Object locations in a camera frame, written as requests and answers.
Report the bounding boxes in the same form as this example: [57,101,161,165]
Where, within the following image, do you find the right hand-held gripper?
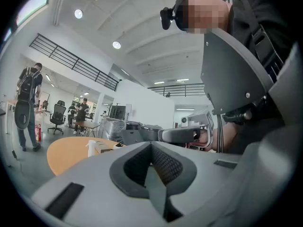
[158,110,215,149]

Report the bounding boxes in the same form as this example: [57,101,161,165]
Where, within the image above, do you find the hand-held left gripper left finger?
[30,140,166,227]

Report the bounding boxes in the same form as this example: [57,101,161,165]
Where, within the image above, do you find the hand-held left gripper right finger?
[151,140,243,227]

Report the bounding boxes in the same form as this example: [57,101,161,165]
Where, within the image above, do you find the person's right forearm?
[212,122,240,154]

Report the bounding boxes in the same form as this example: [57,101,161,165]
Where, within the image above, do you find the person's right hand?
[193,129,209,144]

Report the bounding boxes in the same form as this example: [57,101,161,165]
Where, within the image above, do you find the grey box with round recesses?
[94,143,112,154]

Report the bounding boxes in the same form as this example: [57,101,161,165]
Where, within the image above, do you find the black equipment case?
[125,121,164,142]

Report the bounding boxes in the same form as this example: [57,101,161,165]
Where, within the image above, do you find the black case with red button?
[121,129,145,146]

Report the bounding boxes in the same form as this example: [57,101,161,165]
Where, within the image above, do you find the plastic-wrapped black bundle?
[99,117,126,142]

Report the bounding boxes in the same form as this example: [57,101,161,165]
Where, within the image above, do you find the black mezzanine railing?
[147,83,205,97]
[28,33,119,92]

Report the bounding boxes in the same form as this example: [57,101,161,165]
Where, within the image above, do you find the wooden table with hairpin legs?
[72,121,101,137]

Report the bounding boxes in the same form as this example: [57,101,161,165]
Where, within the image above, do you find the black monitor on stand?
[108,105,126,121]

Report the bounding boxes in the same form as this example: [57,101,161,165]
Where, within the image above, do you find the black office chair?
[47,100,67,135]

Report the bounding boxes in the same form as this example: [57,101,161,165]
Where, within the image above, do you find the grey chest-mounted box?
[200,28,274,116]

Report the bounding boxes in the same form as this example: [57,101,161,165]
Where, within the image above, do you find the person's head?
[175,0,234,35]

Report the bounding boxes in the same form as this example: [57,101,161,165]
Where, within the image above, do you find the person's black-shirted torso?
[220,0,303,156]

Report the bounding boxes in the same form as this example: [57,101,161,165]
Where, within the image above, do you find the black chest cables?
[217,96,268,154]

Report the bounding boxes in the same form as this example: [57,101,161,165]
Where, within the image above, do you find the black head camera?
[160,7,177,31]

